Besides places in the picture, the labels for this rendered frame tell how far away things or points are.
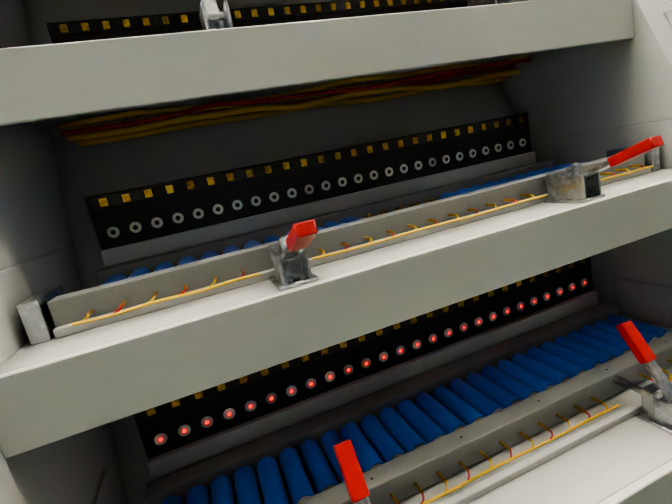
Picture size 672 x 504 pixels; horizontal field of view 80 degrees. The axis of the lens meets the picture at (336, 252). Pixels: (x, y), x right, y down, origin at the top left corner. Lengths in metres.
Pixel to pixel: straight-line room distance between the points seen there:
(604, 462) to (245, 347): 0.29
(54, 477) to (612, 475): 0.39
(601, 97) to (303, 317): 0.46
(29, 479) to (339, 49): 0.36
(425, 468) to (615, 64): 0.47
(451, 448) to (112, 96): 0.36
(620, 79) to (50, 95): 0.55
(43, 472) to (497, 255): 0.34
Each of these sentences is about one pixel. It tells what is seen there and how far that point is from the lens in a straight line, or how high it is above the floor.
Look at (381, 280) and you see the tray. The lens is 0.28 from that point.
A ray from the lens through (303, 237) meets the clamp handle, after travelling 0.21.
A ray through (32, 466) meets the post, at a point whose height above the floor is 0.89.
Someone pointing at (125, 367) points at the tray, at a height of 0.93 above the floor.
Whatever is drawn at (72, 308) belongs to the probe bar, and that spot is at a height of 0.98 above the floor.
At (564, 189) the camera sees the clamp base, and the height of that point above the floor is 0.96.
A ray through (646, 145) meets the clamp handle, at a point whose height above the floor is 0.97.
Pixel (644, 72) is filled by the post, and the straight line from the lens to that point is 0.57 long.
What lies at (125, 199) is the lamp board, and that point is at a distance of 0.44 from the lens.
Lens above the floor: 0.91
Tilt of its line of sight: 10 degrees up
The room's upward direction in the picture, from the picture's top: 18 degrees counter-clockwise
